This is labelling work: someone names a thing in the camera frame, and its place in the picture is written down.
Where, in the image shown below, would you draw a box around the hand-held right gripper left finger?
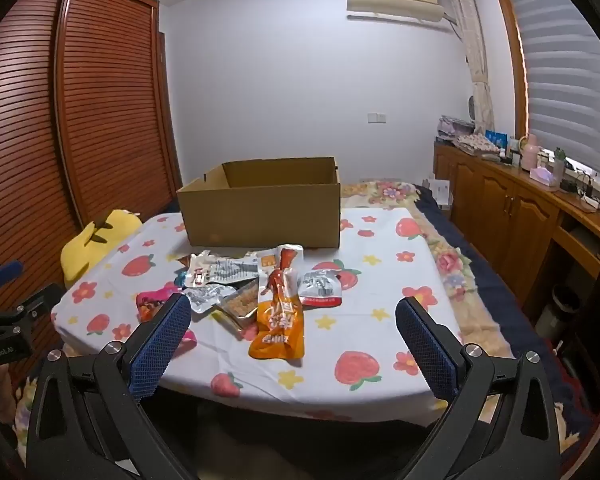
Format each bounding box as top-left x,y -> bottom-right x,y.
26,291 -> 196,480

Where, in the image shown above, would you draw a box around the silver red-edged snack packet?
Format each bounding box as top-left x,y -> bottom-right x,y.
298,269 -> 345,307

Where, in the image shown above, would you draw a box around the brown slatted wooden wardrobe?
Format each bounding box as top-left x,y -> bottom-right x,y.
0,0 -> 183,376

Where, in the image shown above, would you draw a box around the dark blue blanket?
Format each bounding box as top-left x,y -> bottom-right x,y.
415,185 -> 581,411

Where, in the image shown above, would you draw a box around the brown cardboard box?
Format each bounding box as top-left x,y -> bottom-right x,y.
176,156 -> 342,250

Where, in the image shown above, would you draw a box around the purple bag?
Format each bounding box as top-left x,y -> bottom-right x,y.
437,116 -> 473,141

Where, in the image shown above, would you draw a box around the pink snack packet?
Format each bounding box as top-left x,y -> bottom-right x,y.
136,282 -> 198,348

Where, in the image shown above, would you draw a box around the folded patterned cloth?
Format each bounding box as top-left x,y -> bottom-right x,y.
452,134 -> 501,153

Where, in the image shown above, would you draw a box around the pink bottle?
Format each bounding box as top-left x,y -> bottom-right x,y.
522,135 -> 540,168

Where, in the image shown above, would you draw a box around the beige curtain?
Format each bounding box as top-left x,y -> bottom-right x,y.
442,0 -> 496,136

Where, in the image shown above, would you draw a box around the silver snack packets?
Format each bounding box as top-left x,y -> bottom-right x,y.
215,280 -> 261,331

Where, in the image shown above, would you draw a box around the wooden cabinet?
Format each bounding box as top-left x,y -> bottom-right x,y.
432,140 -> 600,311

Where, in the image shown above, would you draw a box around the white window blind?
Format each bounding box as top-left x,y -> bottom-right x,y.
500,0 -> 600,186

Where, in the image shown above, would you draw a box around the yellow plush toy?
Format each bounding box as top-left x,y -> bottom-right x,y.
60,208 -> 143,288

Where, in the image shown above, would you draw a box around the grey trash bin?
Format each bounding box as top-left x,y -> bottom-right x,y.
535,285 -> 581,341

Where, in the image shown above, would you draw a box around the silver orange print snack packet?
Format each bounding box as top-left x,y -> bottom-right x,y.
256,249 -> 283,286

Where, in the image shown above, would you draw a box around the white paper box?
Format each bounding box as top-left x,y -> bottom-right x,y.
427,177 -> 451,208

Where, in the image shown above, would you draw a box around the small silver snack packet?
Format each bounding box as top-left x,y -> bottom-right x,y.
186,284 -> 238,313

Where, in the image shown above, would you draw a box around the floral bedsheet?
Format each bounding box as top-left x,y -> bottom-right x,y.
340,180 -> 511,361

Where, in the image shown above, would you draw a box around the white silver snack packet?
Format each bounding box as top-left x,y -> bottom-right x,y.
187,251 -> 260,288

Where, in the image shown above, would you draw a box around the strawberry print cloth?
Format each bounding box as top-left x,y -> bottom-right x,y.
50,207 -> 486,423

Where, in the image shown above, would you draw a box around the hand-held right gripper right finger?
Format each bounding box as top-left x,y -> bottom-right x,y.
395,296 -> 576,480

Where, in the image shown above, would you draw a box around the white power strip with cables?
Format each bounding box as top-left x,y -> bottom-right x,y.
562,167 -> 600,206

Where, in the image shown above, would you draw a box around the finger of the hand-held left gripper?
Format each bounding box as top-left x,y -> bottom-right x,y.
0,260 -> 24,292
7,282 -> 67,323

